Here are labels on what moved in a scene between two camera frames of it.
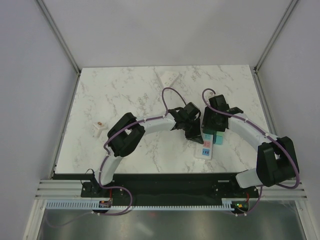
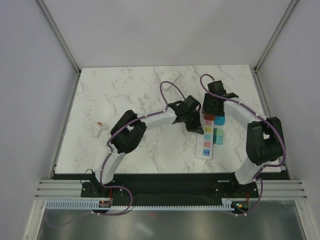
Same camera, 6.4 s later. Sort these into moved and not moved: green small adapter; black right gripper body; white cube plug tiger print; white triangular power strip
Moved: black right gripper body
Not moved: white cube plug tiger print; white triangular power strip; green small adapter
